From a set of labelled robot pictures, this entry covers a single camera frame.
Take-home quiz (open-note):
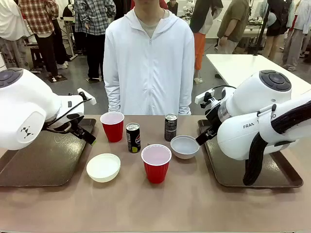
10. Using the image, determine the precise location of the bystander in red plaid shirt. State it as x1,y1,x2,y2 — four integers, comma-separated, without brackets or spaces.
18,0,69,79

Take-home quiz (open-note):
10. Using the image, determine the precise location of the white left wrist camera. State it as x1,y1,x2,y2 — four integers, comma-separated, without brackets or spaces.
77,88,97,105

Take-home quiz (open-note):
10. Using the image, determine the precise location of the bystander in blue plaid shirt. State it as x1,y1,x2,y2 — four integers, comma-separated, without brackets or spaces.
73,0,117,81

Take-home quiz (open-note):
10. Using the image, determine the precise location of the brown plastic tray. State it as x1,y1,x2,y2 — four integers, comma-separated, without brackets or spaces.
0,118,97,187
197,118,304,189

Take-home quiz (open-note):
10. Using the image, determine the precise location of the bystander in orange shorts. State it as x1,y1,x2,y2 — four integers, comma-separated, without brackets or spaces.
189,0,224,85

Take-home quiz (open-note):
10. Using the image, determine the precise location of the bystander in white top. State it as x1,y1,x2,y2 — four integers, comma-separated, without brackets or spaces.
0,0,31,69

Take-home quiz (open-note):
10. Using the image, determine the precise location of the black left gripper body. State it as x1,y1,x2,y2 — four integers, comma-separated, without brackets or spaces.
46,113,85,136

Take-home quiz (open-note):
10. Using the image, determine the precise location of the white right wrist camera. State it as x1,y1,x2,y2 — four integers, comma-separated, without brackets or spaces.
194,89,216,104

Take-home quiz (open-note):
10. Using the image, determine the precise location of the black stool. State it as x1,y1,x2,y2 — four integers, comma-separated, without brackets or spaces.
30,45,47,70

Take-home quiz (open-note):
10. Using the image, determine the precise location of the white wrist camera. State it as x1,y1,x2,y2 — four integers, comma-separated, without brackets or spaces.
194,89,216,104
77,88,97,105

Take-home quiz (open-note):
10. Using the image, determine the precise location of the red plastic cup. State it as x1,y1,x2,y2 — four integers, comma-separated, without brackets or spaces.
141,144,173,184
100,111,125,143

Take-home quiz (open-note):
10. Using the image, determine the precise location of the bystander in olive shirt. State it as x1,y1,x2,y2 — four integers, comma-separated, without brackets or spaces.
216,0,251,55

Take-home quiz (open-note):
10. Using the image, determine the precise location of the person in white hoodie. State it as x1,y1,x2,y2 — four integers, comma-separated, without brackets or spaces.
103,0,195,116

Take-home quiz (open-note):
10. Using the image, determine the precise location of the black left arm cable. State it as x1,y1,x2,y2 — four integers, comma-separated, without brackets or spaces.
46,91,93,133

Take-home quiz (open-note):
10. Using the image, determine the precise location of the bystander in black dress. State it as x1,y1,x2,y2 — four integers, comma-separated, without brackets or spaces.
263,0,296,62

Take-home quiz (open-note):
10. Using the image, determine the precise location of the bystander in light blue shirt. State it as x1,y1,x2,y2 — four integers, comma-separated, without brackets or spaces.
282,0,311,71

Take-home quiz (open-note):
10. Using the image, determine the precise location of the person's right forearm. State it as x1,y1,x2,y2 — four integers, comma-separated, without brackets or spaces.
104,81,122,115

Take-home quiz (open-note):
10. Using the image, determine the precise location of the white background table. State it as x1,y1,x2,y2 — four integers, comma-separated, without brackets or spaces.
206,53,311,96

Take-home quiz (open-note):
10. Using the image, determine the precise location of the white plastic bowl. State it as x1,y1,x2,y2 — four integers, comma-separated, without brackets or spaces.
170,135,200,160
86,153,121,183

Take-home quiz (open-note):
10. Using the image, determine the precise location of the black stand pole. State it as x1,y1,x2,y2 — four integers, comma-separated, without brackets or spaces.
252,0,272,56

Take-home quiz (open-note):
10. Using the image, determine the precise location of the person's left forearm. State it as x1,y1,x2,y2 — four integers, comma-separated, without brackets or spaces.
178,80,195,116

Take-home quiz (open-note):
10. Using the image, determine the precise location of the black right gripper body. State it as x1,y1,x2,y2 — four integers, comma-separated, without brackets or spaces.
205,106,222,137

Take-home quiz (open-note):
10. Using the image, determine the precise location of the black Pepsi soda can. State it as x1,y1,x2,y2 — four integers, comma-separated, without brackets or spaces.
164,113,178,142
125,122,141,154

